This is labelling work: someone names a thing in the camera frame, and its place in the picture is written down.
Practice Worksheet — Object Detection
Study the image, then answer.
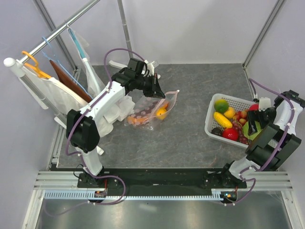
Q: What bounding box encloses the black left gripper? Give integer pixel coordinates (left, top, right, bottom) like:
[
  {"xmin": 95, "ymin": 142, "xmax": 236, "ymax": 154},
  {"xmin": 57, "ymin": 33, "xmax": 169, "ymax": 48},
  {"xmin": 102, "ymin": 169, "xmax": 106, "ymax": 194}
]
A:
[{"xmin": 135, "ymin": 73, "xmax": 165, "ymax": 100}]

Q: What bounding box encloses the red apple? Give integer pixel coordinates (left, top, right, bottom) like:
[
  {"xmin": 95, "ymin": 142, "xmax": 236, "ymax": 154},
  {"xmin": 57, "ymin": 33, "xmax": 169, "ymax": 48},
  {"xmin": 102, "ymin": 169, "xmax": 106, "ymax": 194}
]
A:
[{"xmin": 248, "ymin": 104, "xmax": 259, "ymax": 111}]

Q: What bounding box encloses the green cabbage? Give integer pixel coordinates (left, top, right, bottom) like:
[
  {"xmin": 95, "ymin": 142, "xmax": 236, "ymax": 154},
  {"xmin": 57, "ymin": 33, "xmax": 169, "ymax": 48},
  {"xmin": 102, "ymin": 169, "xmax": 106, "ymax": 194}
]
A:
[{"xmin": 243, "ymin": 121, "xmax": 262, "ymax": 140}]

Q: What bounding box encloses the clear pink-dotted zip bag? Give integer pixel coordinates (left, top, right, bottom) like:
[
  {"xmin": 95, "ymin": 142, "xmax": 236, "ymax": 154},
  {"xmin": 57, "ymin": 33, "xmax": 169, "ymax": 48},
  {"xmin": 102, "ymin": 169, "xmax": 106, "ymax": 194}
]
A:
[{"xmin": 124, "ymin": 90, "xmax": 180, "ymax": 130}]

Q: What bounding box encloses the orange citrus fruit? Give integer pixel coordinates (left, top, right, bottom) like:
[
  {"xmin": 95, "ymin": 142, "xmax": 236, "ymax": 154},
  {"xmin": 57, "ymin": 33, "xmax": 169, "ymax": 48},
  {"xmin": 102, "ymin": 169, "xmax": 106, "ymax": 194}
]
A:
[{"xmin": 156, "ymin": 107, "xmax": 167, "ymax": 120}]

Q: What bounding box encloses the orange carrot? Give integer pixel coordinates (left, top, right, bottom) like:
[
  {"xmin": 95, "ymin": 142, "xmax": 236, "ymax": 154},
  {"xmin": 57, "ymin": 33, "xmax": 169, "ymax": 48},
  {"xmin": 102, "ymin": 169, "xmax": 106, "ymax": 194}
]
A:
[{"xmin": 126, "ymin": 102, "xmax": 169, "ymax": 126}]

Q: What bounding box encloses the green-yellow mango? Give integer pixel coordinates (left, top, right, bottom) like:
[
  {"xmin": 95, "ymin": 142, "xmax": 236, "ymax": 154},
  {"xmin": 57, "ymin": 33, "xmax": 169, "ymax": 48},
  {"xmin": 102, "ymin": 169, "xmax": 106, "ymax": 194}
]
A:
[{"xmin": 214, "ymin": 99, "xmax": 229, "ymax": 114}]

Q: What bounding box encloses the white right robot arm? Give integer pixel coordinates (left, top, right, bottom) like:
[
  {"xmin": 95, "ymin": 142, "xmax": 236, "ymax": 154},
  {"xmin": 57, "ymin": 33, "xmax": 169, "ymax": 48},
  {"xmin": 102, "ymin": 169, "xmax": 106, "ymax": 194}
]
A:
[{"xmin": 218, "ymin": 90, "xmax": 305, "ymax": 188}]

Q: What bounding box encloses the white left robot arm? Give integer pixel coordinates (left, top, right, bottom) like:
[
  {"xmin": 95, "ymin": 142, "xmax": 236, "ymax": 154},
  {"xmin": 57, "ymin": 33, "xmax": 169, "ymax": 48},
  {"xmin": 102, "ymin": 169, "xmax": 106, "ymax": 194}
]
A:
[{"xmin": 66, "ymin": 58, "xmax": 165, "ymax": 187}]

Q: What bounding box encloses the red cherry cluster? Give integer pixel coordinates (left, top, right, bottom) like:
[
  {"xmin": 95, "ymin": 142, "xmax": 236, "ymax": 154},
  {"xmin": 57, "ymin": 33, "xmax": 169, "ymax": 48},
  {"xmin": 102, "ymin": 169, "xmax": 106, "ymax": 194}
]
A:
[{"xmin": 233, "ymin": 109, "xmax": 248, "ymax": 126}]

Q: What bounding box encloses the white plastic basket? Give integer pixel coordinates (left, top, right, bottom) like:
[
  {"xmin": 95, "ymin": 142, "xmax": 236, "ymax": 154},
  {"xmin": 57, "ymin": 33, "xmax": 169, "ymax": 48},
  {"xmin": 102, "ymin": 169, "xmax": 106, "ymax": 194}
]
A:
[{"xmin": 204, "ymin": 93, "xmax": 263, "ymax": 150}]

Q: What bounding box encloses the purple grape bunch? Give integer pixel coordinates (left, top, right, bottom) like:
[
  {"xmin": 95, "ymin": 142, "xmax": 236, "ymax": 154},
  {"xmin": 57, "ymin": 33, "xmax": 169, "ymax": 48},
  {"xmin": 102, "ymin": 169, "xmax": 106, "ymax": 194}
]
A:
[{"xmin": 232, "ymin": 120, "xmax": 250, "ymax": 145}]

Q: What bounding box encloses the yellow lemon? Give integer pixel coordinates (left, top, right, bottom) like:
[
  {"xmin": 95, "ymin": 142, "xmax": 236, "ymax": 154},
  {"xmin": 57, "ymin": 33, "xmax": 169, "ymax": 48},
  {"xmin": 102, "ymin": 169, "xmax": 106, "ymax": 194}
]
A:
[{"xmin": 224, "ymin": 107, "xmax": 236, "ymax": 119}]

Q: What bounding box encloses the red tomato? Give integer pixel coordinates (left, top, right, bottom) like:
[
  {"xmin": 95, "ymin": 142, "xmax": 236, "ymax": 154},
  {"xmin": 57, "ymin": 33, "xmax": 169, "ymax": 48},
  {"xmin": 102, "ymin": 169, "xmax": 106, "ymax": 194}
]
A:
[{"xmin": 222, "ymin": 128, "xmax": 239, "ymax": 141}]

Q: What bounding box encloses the yellow corn cob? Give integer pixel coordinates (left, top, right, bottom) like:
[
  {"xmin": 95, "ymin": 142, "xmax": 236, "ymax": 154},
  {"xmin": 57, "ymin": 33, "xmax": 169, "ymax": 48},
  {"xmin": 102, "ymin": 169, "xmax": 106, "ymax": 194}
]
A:
[{"xmin": 213, "ymin": 112, "xmax": 233, "ymax": 129}]

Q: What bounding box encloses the dark purple mangosteen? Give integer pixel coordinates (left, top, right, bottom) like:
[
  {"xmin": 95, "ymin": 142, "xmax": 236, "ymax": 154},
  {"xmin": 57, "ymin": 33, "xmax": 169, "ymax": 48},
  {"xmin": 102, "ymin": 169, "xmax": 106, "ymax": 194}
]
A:
[{"xmin": 211, "ymin": 127, "xmax": 223, "ymax": 136}]

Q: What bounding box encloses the teal hanger with white cloth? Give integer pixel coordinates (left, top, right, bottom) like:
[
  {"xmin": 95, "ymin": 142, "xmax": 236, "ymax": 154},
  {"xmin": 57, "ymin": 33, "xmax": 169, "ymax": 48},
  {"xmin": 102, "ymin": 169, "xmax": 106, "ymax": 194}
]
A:
[{"xmin": 68, "ymin": 28, "xmax": 105, "ymax": 98}]

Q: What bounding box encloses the white garment on hanger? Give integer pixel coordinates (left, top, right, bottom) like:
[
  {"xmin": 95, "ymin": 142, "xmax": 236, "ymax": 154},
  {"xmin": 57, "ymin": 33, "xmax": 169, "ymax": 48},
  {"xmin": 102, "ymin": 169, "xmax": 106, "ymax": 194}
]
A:
[{"xmin": 21, "ymin": 66, "xmax": 88, "ymax": 115}]

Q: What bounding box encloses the brown garment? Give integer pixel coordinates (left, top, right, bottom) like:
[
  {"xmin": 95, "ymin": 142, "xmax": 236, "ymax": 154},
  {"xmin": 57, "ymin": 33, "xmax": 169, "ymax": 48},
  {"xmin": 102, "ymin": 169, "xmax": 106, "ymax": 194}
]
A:
[{"xmin": 50, "ymin": 60, "xmax": 92, "ymax": 103}]

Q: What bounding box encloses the orange hanger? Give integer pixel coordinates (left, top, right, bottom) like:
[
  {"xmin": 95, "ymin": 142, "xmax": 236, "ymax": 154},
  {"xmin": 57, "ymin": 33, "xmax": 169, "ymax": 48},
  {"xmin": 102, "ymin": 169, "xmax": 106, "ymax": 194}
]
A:
[{"xmin": 21, "ymin": 51, "xmax": 52, "ymax": 80}]

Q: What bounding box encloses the metal clothes rack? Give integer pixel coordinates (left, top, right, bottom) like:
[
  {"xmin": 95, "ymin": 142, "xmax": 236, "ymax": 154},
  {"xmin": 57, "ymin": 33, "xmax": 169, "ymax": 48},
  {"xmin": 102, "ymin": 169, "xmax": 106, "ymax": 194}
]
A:
[{"xmin": 3, "ymin": 0, "xmax": 98, "ymax": 127}]

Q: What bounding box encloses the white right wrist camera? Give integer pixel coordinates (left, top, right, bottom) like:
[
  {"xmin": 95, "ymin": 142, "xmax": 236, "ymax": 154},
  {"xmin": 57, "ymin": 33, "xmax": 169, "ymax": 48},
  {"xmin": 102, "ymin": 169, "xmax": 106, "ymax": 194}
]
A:
[{"xmin": 258, "ymin": 97, "xmax": 272, "ymax": 111}]

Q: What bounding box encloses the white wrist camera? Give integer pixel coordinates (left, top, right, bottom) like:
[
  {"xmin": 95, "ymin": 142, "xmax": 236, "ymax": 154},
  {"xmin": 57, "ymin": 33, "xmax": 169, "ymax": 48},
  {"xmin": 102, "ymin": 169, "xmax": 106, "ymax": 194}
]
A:
[
  {"xmin": 258, "ymin": 97, "xmax": 272, "ymax": 111},
  {"xmin": 144, "ymin": 60, "xmax": 159, "ymax": 75}
]

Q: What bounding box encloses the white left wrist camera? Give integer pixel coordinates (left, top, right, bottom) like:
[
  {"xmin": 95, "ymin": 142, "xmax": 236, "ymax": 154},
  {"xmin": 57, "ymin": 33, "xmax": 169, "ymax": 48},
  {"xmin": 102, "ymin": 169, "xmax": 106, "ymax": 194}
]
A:
[{"xmin": 144, "ymin": 60, "xmax": 159, "ymax": 75}]

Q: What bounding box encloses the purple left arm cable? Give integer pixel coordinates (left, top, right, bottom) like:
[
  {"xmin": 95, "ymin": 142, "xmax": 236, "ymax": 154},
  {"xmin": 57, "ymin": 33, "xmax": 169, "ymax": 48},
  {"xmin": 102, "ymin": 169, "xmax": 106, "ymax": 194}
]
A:
[{"xmin": 64, "ymin": 48, "xmax": 146, "ymax": 158}]

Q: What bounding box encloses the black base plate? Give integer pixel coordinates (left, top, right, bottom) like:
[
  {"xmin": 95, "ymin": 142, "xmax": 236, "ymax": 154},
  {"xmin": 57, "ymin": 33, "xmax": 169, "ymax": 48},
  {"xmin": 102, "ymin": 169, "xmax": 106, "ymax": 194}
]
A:
[{"xmin": 77, "ymin": 168, "xmax": 247, "ymax": 195}]

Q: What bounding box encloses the blue wire hanger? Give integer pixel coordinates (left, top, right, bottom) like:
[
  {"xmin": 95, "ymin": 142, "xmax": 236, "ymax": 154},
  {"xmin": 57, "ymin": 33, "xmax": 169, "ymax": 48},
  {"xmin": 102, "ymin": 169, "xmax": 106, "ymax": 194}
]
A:
[{"xmin": 41, "ymin": 36, "xmax": 96, "ymax": 103}]

